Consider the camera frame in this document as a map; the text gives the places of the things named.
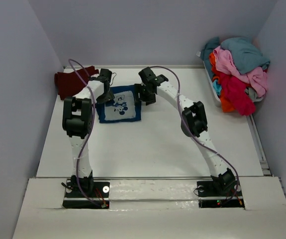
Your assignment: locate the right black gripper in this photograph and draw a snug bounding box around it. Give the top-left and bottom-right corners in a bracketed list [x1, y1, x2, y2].
[134, 83, 156, 106]

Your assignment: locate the navy blue t shirt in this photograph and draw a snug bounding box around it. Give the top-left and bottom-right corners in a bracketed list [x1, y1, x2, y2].
[96, 85, 141, 123]

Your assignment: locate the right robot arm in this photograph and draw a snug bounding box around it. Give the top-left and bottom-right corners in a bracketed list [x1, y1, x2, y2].
[134, 66, 239, 198]

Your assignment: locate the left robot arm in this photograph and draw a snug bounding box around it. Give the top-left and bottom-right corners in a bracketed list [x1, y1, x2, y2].
[62, 68, 114, 197]

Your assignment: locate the folded dark red shirt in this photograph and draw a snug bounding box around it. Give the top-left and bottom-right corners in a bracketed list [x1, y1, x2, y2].
[54, 66, 99, 101]

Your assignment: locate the light blue t shirt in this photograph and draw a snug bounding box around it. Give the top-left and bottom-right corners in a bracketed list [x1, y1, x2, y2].
[212, 76, 222, 97]

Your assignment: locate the orange t shirt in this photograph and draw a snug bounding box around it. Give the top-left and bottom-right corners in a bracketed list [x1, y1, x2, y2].
[209, 52, 235, 113]

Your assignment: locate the magenta t shirt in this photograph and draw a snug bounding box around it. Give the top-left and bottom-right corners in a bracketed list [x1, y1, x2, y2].
[219, 72, 256, 116]

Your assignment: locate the grey blue t shirt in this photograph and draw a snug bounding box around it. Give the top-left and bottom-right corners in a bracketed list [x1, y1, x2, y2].
[198, 36, 271, 75]

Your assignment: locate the light pink t shirt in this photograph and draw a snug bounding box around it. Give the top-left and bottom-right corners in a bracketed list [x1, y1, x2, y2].
[213, 46, 268, 98]

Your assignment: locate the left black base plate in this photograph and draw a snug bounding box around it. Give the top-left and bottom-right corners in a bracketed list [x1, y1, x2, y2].
[61, 179, 110, 210]

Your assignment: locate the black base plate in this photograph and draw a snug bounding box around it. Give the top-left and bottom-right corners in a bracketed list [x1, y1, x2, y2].
[193, 181, 245, 209]
[61, 179, 110, 210]

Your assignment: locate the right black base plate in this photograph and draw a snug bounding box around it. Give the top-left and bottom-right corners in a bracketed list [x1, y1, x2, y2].
[193, 181, 245, 209]

